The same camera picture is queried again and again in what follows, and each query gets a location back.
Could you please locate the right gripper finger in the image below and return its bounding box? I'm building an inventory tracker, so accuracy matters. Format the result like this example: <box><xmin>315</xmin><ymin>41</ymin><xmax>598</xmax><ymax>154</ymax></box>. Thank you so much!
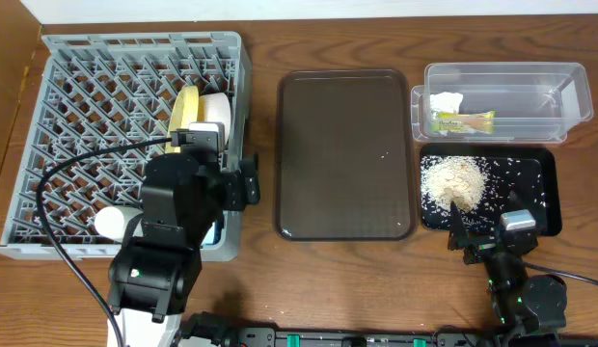
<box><xmin>508</xmin><ymin>190</ymin><xmax>532</xmax><ymax>212</ymax></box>
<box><xmin>448</xmin><ymin>201</ymin><xmax>469</xmax><ymax>251</ymax></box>

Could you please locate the light blue bowl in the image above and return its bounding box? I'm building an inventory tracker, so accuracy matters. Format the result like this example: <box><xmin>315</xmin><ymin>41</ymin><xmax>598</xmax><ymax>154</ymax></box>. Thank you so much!
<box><xmin>201</xmin><ymin>221</ymin><xmax>222</xmax><ymax>247</ymax></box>

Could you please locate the pile of rice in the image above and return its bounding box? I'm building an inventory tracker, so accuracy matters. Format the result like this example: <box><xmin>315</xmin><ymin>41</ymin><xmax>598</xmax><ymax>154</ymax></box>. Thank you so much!
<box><xmin>420</xmin><ymin>155</ymin><xmax>488</xmax><ymax>213</ymax></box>

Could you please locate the pink white bowl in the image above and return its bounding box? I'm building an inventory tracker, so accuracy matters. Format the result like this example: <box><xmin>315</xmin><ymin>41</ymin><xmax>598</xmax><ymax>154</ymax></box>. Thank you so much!
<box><xmin>198</xmin><ymin>93</ymin><xmax>231</xmax><ymax>143</ymax></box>

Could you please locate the yellow round plate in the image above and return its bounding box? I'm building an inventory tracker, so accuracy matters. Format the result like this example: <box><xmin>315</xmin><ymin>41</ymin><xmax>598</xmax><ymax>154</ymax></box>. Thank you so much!
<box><xmin>167</xmin><ymin>86</ymin><xmax>200</xmax><ymax>138</ymax></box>

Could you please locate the green snack wrapper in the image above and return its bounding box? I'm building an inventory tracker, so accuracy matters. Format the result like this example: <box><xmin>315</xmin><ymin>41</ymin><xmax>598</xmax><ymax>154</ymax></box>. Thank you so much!
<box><xmin>431</xmin><ymin>111</ymin><xmax>496</xmax><ymax>135</ymax></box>

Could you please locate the white plastic cup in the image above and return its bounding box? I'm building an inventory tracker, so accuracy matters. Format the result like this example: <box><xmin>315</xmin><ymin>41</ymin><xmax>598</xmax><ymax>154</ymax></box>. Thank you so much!
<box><xmin>94</xmin><ymin>206</ymin><xmax>141</xmax><ymax>242</ymax></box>

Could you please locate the white tissue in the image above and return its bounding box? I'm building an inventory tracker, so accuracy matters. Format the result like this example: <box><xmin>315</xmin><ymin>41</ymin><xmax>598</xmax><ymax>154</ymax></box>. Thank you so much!
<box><xmin>429</xmin><ymin>92</ymin><xmax>464</xmax><ymax>114</ymax></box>

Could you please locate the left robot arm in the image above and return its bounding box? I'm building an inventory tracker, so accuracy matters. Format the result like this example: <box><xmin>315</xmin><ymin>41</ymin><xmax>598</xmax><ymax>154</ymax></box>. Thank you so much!
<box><xmin>107</xmin><ymin>151</ymin><xmax>260</xmax><ymax>346</ymax></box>

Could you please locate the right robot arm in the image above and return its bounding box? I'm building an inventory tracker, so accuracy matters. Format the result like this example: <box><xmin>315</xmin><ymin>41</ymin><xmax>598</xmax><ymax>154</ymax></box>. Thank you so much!
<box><xmin>448</xmin><ymin>192</ymin><xmax>567</xmax><ymax>346</ymax></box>

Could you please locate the black plastic tray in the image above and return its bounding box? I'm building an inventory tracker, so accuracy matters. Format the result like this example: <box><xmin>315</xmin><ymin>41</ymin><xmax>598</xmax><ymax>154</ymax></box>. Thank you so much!
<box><xmin>420</xmin><ymin>144</ymin><xmax>562</xmax><ymax>236</ymax></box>

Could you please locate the dark brown serving tray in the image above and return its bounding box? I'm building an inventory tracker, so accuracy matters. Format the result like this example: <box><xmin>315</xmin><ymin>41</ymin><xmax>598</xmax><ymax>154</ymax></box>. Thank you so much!
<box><xmin>274</xmin><ymin>69</ymin><xmax>418</xmax><ymax>242</ymax></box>

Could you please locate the clear plastic bin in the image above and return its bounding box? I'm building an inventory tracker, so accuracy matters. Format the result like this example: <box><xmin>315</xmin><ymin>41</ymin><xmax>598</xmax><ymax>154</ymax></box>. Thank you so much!
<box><xmin>410</xmin><ymin>62</ymin><xmax>594</xmax><ymax>144</ymax></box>

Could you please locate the grey plastic dish rack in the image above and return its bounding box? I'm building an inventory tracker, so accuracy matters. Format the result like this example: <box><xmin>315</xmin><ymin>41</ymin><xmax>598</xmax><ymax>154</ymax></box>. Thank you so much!
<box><xmin>0</xmin><ymin>32</ymin><xmax>252</xmax><ymax>260</ymax></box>

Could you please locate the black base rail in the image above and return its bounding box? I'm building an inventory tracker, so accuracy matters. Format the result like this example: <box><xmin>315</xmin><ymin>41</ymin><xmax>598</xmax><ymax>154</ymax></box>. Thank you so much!
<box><xmin>177</xmin><ymin>312</ymin><xmax>598</xmax><ymax>347</ymax></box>

